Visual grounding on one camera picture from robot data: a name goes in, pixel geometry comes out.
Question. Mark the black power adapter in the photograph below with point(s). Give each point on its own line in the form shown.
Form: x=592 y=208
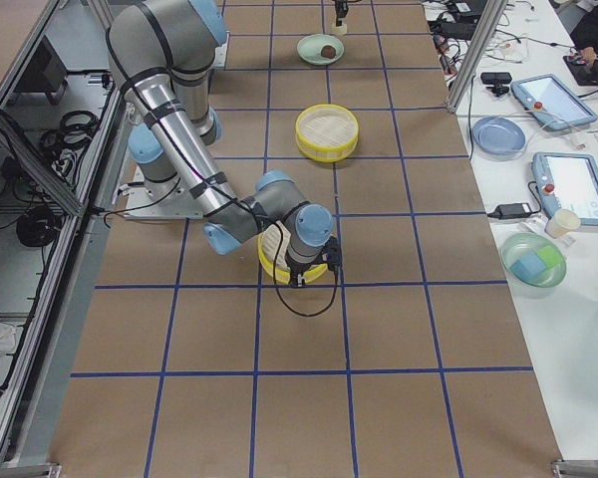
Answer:
x=510 y=211

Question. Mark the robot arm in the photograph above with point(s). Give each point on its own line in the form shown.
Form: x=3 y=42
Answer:
x=160 y=53

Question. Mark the yellow bamboo steamer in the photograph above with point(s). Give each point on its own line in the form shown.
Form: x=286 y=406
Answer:
x=327 y=133
x=272 y=244

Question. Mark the far blue teach pendant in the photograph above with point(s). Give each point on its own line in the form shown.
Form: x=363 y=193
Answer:
x=551 y=103

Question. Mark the light green plate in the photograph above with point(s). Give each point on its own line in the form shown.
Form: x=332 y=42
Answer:
x=320 y=49

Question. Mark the blue teach pendant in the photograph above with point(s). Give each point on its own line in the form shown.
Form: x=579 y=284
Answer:
x=551 y=103
x=567 y=181

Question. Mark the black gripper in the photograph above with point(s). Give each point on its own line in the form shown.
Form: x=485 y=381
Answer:
x=299 y=272
x=341 y=10

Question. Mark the green bowl with sponges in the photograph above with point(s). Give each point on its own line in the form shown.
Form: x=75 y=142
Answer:
x=533 y=260

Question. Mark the near blue teach pendant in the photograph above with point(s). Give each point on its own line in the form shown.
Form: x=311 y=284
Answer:
x=567 y=181

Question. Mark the black webcam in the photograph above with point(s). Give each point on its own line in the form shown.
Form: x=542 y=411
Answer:
x=496 y=82

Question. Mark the white steamed bun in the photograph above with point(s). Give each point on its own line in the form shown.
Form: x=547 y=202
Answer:
x=339 y=29

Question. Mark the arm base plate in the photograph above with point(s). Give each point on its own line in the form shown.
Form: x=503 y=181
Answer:
x=160 y=201

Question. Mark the paper cup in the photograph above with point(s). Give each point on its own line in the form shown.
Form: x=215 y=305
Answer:
x=562 y=222

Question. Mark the brown steamed bun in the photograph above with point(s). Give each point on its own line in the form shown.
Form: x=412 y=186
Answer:
x=328 y=52

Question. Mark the aluminium frame post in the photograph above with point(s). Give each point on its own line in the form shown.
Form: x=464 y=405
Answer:
x=484 y=30

